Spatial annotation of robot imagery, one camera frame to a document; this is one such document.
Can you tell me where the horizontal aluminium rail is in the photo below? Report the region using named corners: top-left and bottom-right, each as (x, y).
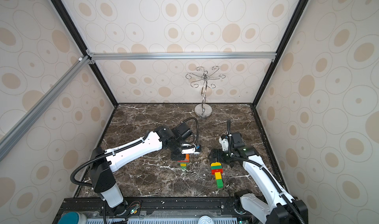
top-left (89, 52), bottom-right (277, 60)

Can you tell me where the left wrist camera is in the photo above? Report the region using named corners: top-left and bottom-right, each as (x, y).
top-left (181, 144), bottom-right (201, 155)

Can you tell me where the chrome hook stand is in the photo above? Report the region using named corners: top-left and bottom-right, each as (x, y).
top-left (186, 66), bottom-right (226, 118)

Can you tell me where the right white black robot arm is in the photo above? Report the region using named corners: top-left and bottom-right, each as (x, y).
top-left (208, 120), bottom-right (309, 224)

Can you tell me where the teal white round object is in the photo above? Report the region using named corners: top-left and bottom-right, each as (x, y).
top-left (58, 212), bottom-right (87, 224)

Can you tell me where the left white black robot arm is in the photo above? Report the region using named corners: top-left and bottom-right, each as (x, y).
top-left (70, 117), bottom-right (201, 208)

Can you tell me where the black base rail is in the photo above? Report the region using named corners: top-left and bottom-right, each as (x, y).
top-left (53, 196), bottom-right (260, 224)

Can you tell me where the yellow square lego back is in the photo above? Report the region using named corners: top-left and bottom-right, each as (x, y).
top-left (211, 162), bottom-right (221, 167)

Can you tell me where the green long lego back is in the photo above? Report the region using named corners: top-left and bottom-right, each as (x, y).
top-left (211, 165), bottom-right (223, 170)

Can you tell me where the left slanted aluminium rail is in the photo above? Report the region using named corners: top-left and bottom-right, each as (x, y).
top-left (1, 56), bottom-right (89, 160)

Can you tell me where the green square lego front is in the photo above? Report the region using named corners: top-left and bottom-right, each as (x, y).
top-left (216, 179), bottom-right (224, 188)

